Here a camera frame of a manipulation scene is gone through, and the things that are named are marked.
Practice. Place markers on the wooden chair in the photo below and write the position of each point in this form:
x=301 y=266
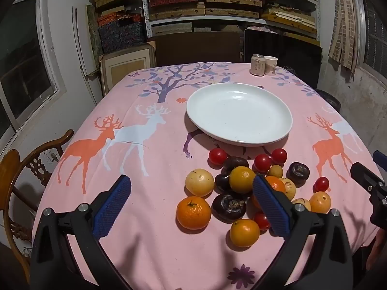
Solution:
x=12 y=172

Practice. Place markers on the beverage can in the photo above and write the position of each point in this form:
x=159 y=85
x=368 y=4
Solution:
x=257 y=65

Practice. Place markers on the green patterned board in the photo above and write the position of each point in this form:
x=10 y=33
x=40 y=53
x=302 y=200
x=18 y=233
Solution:
x=93 y=33

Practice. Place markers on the barred window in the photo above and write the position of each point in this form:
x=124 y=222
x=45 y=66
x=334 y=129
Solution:
x=375 y=36

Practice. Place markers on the orange mandarin with stem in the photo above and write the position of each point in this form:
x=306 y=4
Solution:
x=193 y=213

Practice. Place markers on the orange patterned box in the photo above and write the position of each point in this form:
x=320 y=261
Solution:
x=119 y=19

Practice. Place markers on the dark purple plum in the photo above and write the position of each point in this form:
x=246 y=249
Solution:
x=221 y=182

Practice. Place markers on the pale yellow fruit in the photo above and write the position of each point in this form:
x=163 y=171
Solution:
x=198 y=182
x=302 y=204
x=288 y=188

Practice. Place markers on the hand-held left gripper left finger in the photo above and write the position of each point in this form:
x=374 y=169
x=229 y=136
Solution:
x=113 y=205

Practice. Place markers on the cardboard box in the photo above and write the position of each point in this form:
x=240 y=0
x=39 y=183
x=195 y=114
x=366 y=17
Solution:
x=127 y=68

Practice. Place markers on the person's right hand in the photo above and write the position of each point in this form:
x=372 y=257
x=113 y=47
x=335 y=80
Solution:
x=378 y=247

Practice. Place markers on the white framed window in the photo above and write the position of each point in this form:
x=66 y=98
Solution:
x=21 y=57

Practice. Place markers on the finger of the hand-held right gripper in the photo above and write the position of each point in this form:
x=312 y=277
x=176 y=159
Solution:
x=364 y=173
x=380 y=158

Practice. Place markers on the pink deer print tablecloth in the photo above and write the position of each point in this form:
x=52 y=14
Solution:
x=151 y=163

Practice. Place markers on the white leaning board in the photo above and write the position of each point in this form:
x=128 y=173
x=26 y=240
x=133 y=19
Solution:
x=79 y=51

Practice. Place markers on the small yellow fruit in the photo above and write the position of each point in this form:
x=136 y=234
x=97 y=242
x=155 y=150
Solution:
x=275 y=171

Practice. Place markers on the white metal shelf rack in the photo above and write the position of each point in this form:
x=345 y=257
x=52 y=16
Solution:
x=146 y=3

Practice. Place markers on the beige patterned curtain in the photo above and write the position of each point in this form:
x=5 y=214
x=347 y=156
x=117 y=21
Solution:
x=343 y=27

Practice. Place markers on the yellow orange citrus fruit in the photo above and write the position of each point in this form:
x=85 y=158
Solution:
x=242 y=179
x=320 y=202

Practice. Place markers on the red cherry tomato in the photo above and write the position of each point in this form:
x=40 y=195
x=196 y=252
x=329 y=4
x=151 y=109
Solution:
x=262 y=162
x=321 y=184
x=261 y=220
x=217 y=156
x=279 y=156

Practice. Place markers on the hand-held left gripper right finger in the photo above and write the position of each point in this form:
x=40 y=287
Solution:
x=270 y=205

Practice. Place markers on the black round pot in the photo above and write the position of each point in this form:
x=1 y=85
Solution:
x=329 y=99

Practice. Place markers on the black panel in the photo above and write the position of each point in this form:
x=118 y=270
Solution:
x=284 y=48

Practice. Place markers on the paper cup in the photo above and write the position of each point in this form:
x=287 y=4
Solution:
x=270 y=65

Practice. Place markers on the blue patterned box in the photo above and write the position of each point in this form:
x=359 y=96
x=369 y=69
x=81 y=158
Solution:
x=109 y=39
x=132 y=33

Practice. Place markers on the brown wooden board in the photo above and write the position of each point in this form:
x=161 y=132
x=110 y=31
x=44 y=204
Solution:
x=196 y=48

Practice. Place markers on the white plate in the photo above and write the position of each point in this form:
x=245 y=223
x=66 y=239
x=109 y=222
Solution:
x=238 y=113

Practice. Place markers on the dark purple fruit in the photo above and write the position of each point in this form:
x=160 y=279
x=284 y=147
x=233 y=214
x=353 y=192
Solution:
x=234 y=162
x=297 y=172
x=229 y=207

